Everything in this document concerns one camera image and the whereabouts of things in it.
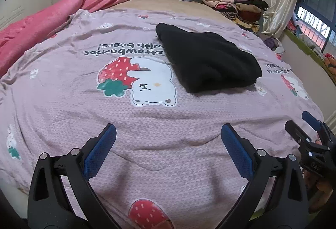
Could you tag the green windowsill cover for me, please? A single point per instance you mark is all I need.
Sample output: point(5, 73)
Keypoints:
point(302, 45)

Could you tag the lilac printed quilt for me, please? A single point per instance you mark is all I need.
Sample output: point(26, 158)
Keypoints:
point(78, 126)

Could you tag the pile of folded clothes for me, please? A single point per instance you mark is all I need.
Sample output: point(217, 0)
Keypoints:
point(236, 6)

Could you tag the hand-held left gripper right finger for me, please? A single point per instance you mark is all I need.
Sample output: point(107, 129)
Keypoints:
point(236, 150)

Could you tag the white bag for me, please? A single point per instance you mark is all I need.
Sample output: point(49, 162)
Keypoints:
point(279, 50)

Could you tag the person's right hand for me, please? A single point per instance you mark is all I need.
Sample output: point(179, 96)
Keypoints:
point(320, 192)

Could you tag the purple cloth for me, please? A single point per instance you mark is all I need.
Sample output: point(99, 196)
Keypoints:
point(270, 43)

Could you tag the pink fleece blanket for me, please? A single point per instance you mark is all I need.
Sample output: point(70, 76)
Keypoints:
point(52, 14)

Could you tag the black t-shirt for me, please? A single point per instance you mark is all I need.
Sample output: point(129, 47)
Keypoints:
point(210, 61)

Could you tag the assorted colourful clutter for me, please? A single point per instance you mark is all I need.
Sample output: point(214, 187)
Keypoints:
point(307, 37)

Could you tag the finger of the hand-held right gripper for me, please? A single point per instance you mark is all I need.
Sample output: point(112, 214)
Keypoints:
point(311, 120)
point(295, 129)

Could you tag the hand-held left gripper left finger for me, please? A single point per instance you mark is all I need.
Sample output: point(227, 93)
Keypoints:
point(101, 147)

